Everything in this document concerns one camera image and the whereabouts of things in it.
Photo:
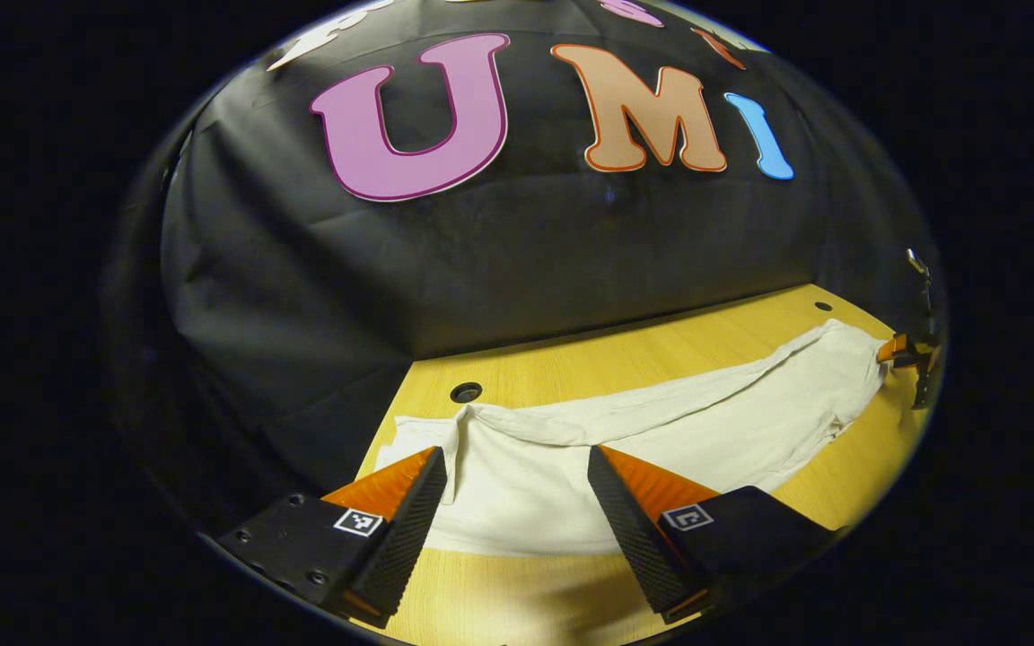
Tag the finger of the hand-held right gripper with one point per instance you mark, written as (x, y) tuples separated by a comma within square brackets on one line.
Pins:
[(898, 350)]

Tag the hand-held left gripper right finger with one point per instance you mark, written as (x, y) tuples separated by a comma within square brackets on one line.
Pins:
[(638, 538)]

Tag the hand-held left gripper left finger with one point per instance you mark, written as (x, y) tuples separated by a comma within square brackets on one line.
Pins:
[(405, 529)]

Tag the white jeans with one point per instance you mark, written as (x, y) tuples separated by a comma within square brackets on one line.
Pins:
[(571, 467)]

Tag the black backdrop cloth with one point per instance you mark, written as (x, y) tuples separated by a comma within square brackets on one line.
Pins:
[(481, 269)]

